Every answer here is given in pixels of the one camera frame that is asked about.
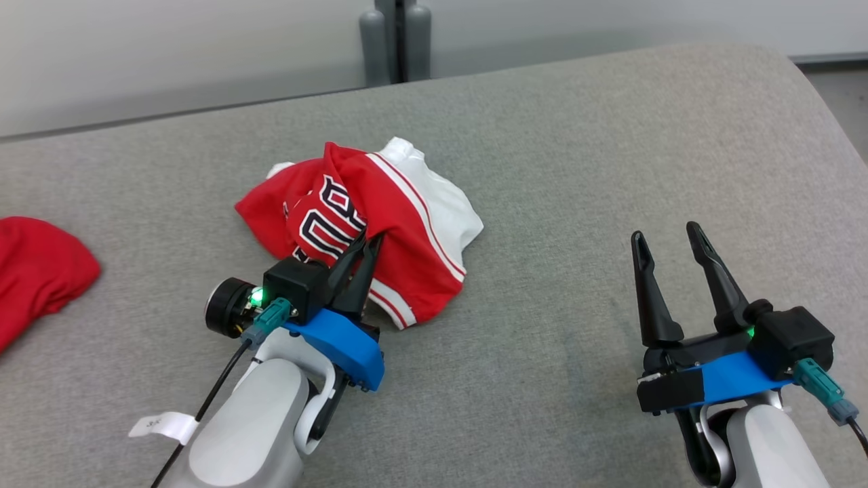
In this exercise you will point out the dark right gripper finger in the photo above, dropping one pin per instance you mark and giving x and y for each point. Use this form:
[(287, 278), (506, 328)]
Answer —
[(722, 285), (654, 305)]

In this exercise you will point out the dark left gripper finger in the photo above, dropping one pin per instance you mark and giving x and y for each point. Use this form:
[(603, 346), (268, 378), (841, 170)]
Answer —
[(365, 285), (347, 271)]

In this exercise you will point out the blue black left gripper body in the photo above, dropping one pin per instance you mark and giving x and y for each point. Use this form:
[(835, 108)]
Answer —
[(342, 346)]

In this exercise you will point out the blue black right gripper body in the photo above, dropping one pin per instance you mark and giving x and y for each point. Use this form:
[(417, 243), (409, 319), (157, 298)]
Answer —
[(719, 379)]

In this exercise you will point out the red white basketball jersey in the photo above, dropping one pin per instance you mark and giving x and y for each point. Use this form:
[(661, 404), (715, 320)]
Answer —
[(407, 230)]

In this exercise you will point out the red garment with white band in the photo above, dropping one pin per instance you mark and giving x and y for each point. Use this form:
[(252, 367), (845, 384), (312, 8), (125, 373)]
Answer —
[(34, 271)]

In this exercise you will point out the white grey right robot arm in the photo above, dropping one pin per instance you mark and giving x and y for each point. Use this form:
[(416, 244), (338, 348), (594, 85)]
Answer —
[(773, 447)]

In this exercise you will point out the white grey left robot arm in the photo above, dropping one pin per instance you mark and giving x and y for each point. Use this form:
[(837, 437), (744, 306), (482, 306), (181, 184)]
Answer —
[(251, 427)]

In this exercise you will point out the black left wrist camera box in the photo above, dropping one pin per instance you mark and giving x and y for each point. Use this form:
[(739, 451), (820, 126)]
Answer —
[(297, 285)]

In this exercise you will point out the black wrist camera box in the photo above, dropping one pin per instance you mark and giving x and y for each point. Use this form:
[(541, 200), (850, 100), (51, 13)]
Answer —
[(297, 285), (793, 339)]

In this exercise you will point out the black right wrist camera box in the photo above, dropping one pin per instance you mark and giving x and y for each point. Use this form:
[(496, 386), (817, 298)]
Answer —
[(793, 339)]

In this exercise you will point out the grey double partition post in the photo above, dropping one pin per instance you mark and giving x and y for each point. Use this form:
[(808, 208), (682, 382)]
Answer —
[(376, 41)]

